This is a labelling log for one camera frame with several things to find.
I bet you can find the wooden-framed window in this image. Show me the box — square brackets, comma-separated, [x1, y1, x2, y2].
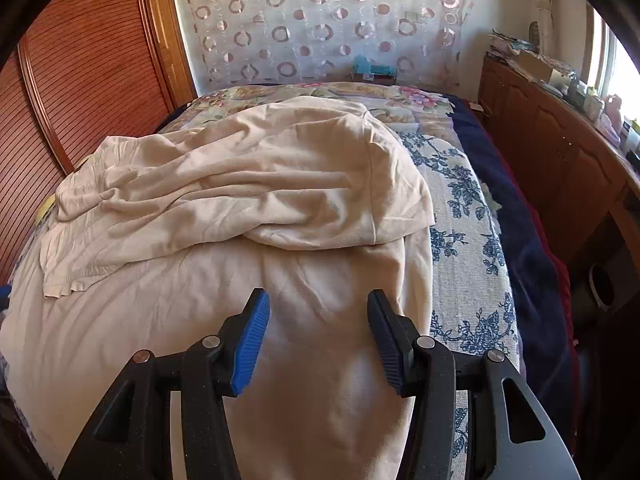
[587, 5, 640, 111]

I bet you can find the sheer circle-patterned curtain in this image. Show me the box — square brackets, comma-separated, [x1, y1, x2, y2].
[170, 0, 479, 97]

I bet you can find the dark round object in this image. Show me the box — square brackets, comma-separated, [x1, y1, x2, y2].
[575, 245, 640, 322]

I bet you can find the white patterned window curtain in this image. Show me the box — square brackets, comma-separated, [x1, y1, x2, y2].
[527, 0, 557, 56]

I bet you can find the long wooden cabinet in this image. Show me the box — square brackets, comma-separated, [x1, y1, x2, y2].
[477, 57, 640, 286]

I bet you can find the pile of papers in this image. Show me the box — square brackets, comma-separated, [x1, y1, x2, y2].
[487, 29, 571, 78]

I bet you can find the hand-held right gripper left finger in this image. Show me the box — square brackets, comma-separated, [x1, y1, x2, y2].
[59, 287, 272, 480]

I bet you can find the floral quilt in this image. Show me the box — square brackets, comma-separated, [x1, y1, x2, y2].
[157, 82, 457, 137]

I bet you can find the beige printed T-shirt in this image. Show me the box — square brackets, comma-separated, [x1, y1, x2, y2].
[0, 96, 435, 480]

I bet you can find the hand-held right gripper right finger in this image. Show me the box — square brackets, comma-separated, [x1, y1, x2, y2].
[366, 290, 583, 480]

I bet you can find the teal box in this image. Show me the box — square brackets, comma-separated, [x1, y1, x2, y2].
[350, 57, 399, 86]

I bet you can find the cardboard box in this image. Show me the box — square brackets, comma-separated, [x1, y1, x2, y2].
[515, 52, 557, 84]

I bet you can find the bed with floral sheet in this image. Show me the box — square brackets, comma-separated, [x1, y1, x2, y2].
[0, 130, 523, 480]

